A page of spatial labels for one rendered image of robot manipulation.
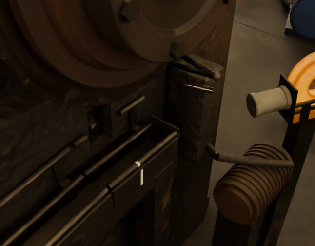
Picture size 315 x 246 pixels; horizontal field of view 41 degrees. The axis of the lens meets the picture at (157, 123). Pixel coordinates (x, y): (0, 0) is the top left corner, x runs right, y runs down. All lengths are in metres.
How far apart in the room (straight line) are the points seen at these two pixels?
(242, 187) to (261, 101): 0.20
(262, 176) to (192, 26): 0.57
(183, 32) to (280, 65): 2.02
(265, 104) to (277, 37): 1.86
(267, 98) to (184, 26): 0.49
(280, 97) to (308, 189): 0.84
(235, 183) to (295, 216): 0.72
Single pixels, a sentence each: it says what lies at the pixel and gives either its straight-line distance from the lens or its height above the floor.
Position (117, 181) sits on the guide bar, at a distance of 0.76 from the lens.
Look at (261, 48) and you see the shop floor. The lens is 2.70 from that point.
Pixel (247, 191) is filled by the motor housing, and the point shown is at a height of 0.53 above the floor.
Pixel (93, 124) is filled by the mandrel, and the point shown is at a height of 0.75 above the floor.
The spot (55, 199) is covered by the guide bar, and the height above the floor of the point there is 0.70.
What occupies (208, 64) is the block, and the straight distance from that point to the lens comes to 0.91.
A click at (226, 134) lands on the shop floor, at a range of 1.98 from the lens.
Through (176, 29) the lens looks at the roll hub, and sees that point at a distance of 0.56.
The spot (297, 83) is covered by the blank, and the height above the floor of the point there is 0.72.
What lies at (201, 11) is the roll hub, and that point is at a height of 1.02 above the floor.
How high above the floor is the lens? 1.27
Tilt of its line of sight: 39 degrees down
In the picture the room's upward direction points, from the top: 2 degrees clockwise
